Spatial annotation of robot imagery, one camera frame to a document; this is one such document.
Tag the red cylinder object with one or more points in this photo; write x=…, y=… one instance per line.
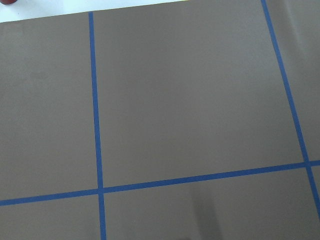
x=8, y=2

